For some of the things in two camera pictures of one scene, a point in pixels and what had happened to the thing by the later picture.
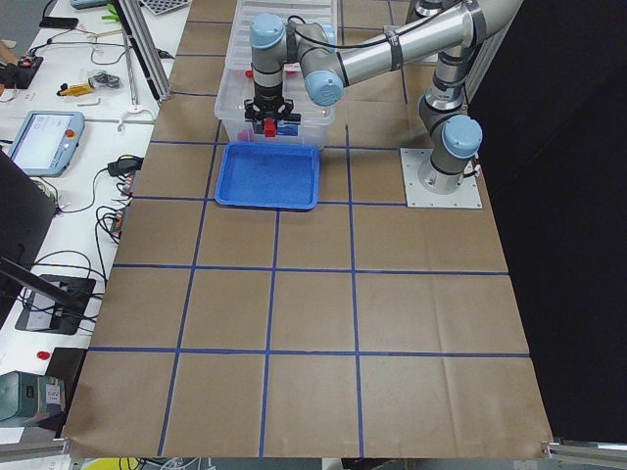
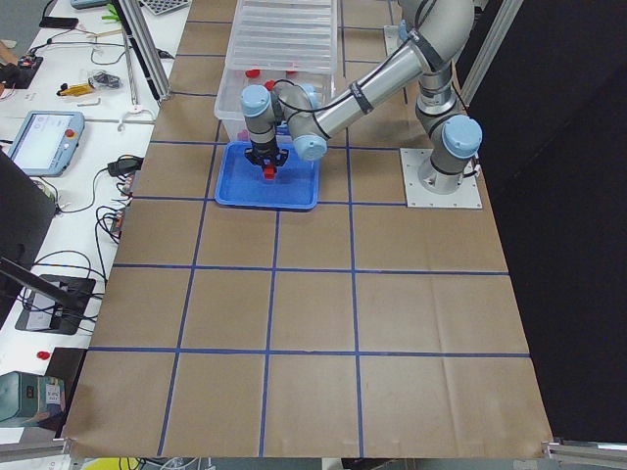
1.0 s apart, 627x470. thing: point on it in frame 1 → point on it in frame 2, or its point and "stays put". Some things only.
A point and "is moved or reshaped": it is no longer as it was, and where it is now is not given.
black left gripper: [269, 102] → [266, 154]
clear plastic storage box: [237, 86] stays put
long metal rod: [129, 60] stays put
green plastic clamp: [115, 14] stays put
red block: [269, 126] is moved or reshaped
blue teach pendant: [45, 141] stays put
